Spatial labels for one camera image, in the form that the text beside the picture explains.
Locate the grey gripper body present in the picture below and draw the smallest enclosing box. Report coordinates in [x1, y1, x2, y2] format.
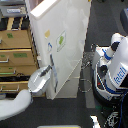
[28, 65, 51, 96]

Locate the white fridge door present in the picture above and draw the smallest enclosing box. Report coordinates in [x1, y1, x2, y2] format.
[29, 0, 83, 100]

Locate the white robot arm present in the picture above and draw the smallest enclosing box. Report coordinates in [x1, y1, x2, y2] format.
[0, 66, 51, 121]

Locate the wooden drawer cabinet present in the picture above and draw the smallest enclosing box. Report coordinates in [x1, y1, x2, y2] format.
[0, 17, 39, 95]

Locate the green android sticker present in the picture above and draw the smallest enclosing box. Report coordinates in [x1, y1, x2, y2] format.
[56, 31, 66, 51]

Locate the white refrigerator body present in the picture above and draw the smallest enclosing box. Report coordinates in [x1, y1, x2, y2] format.
[24, 0, 93, 100]

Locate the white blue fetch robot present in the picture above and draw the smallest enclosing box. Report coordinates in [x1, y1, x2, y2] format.
[92, 33, 128, 105]

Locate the grey box on cabinet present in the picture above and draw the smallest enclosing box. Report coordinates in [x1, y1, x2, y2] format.
[0, 5, 26, 17]

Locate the coiled cable on floor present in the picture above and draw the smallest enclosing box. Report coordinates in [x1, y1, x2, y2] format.
[78, 77, 93, 94]

